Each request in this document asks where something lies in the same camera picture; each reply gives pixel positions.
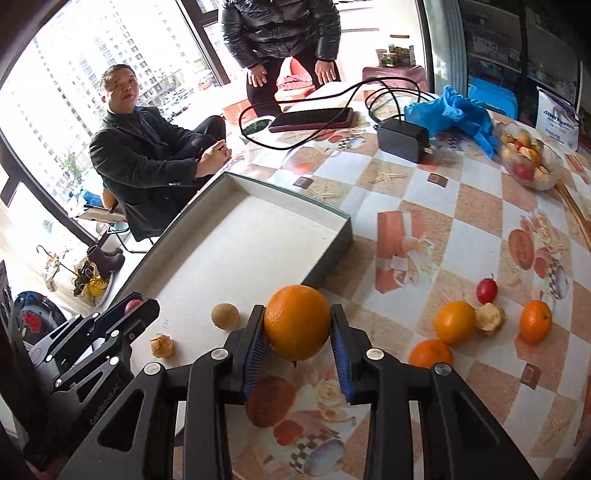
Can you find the yellow bundle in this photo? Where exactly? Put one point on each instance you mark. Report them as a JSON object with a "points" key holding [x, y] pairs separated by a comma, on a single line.
{"points": [[95, 287]]}

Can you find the printed checkered tablecloth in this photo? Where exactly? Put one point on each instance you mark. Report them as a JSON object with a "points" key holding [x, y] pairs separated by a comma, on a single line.
{"points": [[461, 207]]}

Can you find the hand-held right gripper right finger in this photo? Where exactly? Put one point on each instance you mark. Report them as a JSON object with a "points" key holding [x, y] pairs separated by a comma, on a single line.
{"points": [[340, 355]]}

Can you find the white shallow tray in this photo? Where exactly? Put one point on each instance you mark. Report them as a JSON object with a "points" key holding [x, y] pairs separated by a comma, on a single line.
{"points": [[240, 240]]}

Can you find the small mandarin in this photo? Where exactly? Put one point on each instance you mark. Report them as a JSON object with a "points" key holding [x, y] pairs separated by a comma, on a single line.
{"points": [[535, 321], [431, 353]]}

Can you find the smooth yellowish orange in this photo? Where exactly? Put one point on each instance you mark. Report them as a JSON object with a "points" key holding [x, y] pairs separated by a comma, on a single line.
{"points": [[455, 323]]}

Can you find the blue crate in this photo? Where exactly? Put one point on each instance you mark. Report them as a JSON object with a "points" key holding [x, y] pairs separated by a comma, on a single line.
{"points": [[491, 94]]}

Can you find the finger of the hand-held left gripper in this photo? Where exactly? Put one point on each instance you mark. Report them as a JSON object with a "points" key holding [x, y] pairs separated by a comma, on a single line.
{"points": [[111, 369], [138, 316]]}

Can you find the glass jar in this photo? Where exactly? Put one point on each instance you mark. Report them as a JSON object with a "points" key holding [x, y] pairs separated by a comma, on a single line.
{"points": [[388, 60]]}

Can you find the black power adapter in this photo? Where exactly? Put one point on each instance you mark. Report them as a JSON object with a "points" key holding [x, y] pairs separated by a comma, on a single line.
{"points": [[400, 138]]}

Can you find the phone in red case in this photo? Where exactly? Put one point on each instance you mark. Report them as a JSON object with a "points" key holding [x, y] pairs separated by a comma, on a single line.
{"points": [[311, 119]]}

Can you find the pink plastic stool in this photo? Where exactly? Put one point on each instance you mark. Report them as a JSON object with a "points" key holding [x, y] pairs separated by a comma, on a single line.
{"points": [[392, 74]]}

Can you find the brown kiwi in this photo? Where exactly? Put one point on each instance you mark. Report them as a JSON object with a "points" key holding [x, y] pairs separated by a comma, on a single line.
{"points": [[225, 316]]}

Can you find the folding chair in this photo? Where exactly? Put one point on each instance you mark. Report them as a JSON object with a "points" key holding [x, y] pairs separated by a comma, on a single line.
{"points": [[99, 214]]}

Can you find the glass bowl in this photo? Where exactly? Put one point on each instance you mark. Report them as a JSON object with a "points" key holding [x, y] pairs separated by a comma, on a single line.
{"points": [[551, 177]]}

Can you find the small red fruit with stem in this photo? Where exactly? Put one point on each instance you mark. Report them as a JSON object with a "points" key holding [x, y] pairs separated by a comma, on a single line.
{"points": [[486, 290]]}

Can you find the white printed bag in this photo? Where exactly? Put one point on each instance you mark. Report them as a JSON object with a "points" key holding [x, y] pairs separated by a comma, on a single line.
{"points": [[556, 120]]}

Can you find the blue plastic bag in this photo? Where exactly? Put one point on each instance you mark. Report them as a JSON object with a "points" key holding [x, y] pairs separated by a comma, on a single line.
{"points": [[443, 115]]}

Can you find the large rough-skinned orange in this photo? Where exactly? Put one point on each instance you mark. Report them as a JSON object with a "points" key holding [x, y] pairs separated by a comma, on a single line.
{"points": [[298, 323]]}

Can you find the pile of mixed fruit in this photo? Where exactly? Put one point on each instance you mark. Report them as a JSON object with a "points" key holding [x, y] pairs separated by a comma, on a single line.
{"points": [[521, 154]]}

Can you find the folded umbrella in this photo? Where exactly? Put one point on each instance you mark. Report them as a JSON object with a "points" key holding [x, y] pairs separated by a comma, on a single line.
{"points": [[50, 270]]}

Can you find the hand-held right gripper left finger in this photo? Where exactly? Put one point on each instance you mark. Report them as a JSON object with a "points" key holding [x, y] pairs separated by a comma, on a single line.
{"points": [[255, 355]]}

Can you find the red chair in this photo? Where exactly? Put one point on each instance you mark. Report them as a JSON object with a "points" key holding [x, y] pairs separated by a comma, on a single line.
{"points": [[295, 81]]}

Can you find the dark boots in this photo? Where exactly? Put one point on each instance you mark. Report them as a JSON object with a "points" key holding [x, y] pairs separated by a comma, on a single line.
{"points": [[108, 258]]}

